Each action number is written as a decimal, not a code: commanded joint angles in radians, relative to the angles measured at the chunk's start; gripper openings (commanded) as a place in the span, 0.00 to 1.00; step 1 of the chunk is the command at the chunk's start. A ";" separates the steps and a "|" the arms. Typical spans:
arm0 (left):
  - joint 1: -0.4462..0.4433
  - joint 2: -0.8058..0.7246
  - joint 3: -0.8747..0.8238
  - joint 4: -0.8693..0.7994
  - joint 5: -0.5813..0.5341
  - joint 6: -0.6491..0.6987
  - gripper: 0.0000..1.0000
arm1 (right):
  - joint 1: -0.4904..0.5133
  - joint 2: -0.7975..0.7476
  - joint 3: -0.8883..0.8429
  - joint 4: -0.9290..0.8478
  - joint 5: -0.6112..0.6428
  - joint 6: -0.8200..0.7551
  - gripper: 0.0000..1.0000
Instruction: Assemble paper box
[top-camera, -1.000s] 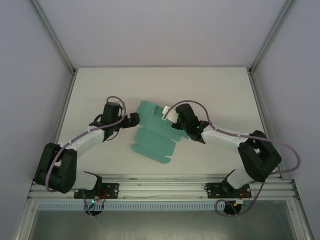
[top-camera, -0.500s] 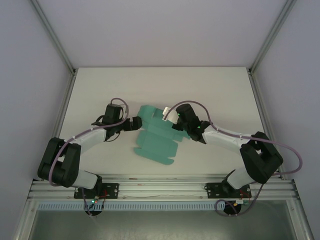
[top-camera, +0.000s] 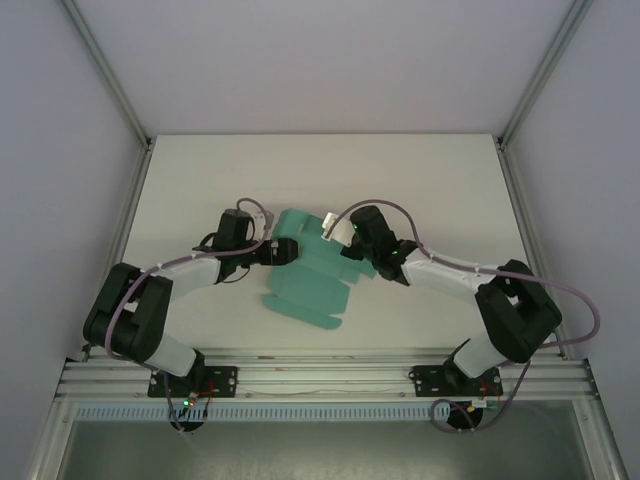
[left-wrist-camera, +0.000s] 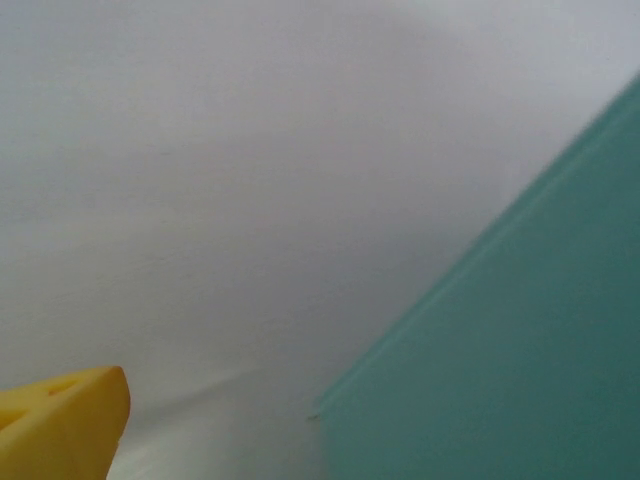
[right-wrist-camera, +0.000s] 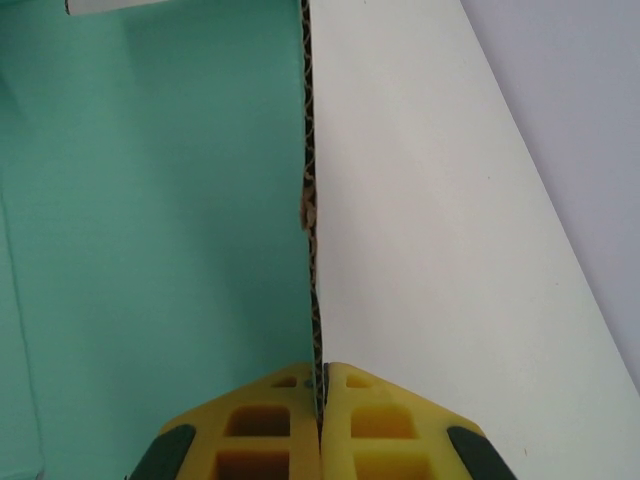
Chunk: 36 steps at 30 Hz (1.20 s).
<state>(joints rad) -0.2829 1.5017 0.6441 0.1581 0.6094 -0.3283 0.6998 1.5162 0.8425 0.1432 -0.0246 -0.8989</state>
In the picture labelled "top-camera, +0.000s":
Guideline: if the teal paper box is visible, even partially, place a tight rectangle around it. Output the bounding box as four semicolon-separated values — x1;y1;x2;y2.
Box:
260;207;379;332

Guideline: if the grey metal sheet panel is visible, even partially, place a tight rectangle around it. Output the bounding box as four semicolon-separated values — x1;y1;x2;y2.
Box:
54;418;601;480

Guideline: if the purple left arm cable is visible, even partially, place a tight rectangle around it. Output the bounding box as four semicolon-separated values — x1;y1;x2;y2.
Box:
106;197;274;361

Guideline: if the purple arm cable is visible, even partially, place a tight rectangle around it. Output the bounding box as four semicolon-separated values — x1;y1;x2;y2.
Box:
324;198;601;434
106;197;274;361

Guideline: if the aluminium side rail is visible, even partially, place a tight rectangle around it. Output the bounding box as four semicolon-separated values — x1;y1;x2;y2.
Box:
79;144;154;361
496;139;569;360

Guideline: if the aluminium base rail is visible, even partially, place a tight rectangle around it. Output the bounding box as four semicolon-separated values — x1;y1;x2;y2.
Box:
55;351;600;403

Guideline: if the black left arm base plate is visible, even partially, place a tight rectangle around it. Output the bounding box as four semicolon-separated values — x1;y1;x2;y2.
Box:
147;366;239;399

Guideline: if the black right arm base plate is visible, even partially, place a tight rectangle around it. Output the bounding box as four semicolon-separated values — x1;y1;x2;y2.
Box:
407;364;501;399

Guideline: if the slotted pale blue cable duct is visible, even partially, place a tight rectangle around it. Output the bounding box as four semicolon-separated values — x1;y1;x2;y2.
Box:
74;404;454;422

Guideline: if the short purple base cable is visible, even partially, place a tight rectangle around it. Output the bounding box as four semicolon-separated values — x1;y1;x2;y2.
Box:
163;372;194;435

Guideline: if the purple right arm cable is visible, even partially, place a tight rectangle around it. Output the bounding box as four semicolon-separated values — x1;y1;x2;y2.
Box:
324;198;601;434

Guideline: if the black round cable grommet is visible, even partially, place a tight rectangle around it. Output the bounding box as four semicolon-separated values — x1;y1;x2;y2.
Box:
169;417;206;434
446;402;484;432

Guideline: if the aluminium frame post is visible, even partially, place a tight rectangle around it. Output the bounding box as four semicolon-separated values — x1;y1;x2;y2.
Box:
496;0;594;149
62;0;154;149

